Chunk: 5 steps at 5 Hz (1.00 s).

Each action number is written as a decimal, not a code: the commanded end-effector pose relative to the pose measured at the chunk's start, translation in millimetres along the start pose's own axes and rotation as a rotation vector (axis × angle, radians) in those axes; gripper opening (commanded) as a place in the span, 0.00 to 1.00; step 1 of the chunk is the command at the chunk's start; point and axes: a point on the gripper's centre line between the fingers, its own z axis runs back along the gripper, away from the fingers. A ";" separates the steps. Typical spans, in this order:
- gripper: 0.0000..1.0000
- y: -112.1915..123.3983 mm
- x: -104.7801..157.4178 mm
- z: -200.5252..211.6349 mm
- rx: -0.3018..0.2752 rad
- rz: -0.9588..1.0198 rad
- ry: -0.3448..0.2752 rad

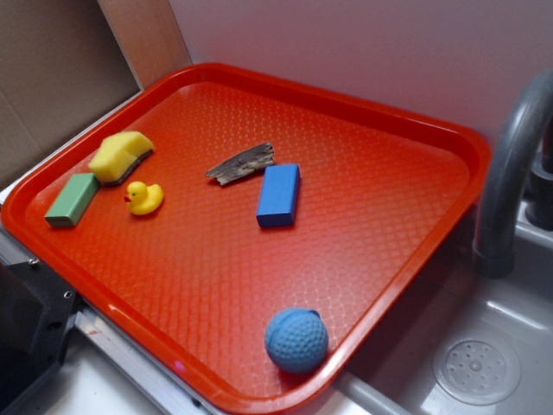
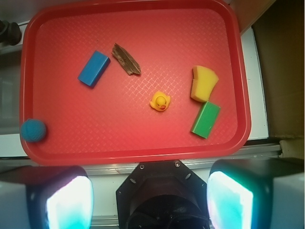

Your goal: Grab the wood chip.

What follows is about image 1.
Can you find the grey-brown wood chip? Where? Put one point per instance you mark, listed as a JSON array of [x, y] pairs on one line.
[[243, 164]]

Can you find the blue rectangular block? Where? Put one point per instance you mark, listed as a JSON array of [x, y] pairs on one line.
[[278, 197]]

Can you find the red plastic tray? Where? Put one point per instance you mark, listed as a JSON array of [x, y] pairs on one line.
[[196, 282]]

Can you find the blue dimpled ball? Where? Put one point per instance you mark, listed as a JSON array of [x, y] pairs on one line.
[[296, 340]]

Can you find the yellow rubber duck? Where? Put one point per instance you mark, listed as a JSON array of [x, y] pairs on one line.
[[143, 199]]

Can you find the yellow sponge with scourer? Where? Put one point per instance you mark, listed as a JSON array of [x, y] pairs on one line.
[[118, 156]]

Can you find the green rectangular block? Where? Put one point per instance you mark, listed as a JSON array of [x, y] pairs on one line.
[[72, 201]]

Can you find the grey toy sink basin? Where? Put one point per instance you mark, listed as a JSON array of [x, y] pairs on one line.
[[458, 343]]

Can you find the grey toy faucet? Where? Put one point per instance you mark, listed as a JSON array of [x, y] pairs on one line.
[[522, 161]]

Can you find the brown cardboard panel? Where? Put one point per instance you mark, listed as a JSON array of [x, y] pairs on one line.
[[65, 64]]

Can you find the black mounting bracket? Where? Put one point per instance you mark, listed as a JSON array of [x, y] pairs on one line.
[[37, 313]]

